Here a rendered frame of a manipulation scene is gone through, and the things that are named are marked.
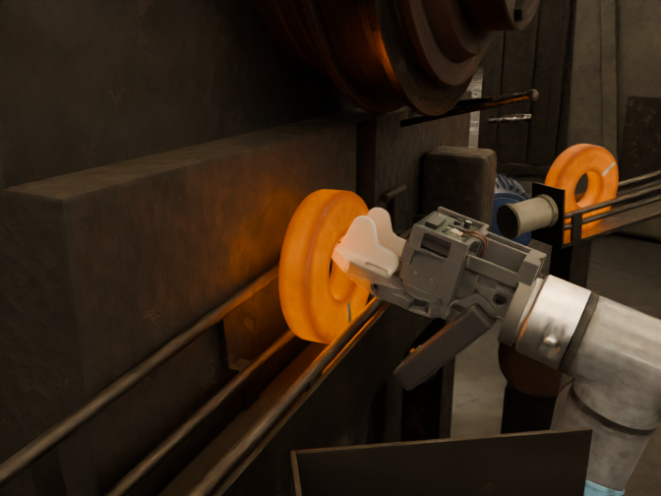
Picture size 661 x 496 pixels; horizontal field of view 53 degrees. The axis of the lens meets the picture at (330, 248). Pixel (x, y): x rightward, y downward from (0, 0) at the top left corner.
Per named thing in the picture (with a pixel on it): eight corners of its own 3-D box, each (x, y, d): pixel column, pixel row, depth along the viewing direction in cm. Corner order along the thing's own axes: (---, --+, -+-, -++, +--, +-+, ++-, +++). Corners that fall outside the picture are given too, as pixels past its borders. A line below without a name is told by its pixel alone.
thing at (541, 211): (495, 233, 118) (495, 201, 116) (533, 222, 122) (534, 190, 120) (519, 242, 113) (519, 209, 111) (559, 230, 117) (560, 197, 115)
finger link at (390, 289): (365, 250, 66) (445, 283, 63) (360, 265, 67) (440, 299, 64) (343, 264, 62) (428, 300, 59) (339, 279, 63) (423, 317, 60)
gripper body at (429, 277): (434, 203, 66) (554, 249, 61) (410, 279, 69) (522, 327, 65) (405, 221, 59) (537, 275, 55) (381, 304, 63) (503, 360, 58)
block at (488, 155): (411, 296, 110) (417, 151, 103) (427, 280, 117) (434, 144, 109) (475, 308, 105) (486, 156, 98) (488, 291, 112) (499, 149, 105)
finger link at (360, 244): (330, 195, 66) (415, 228, 63) (319, 248, 69) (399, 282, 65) (316, 202, 64) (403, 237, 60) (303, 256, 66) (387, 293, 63)
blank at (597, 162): (562, 244, 125) (575, 249, 122) (529, 183, 117) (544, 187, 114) (614, 188, 128) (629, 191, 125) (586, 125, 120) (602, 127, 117)
